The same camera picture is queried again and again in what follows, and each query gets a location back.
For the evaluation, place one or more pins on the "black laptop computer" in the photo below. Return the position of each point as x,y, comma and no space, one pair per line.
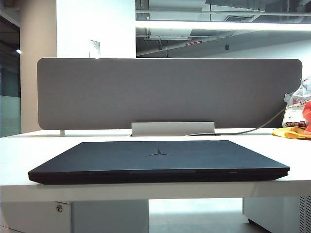
121,157

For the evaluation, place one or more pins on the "white drawer cabinet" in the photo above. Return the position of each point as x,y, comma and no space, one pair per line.
102,216

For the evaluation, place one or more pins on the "red ceiling sign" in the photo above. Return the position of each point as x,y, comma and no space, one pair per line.
194,43

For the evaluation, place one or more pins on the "grey fabric desk divider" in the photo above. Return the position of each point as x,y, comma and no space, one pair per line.
158,92

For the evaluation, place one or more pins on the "ceiling air vent grille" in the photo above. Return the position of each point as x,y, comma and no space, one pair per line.
239,18

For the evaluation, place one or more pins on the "white vented cabinet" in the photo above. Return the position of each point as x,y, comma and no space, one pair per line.
272,211

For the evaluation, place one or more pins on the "silver wall plate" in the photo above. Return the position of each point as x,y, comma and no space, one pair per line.
94,48

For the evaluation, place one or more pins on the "small black hanging sensor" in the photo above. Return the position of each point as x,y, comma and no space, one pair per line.
227,46

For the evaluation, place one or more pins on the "long white ceiling light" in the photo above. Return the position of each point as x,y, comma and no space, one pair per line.
206,25

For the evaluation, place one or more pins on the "white divider mounting bracket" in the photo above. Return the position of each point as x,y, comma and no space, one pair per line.
62,133

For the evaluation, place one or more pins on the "round silver drawer lock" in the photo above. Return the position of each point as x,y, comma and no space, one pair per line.
59,208

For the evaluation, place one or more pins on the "orange-red plastic object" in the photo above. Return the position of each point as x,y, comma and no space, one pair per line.
308,114

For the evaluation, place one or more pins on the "grey ceiling track rail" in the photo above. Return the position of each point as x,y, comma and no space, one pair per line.
167,38

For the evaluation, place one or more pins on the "white printed plastic bag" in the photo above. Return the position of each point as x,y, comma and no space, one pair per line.
295,109

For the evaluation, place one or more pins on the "yellow cloth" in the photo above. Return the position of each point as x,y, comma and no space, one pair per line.
289,134

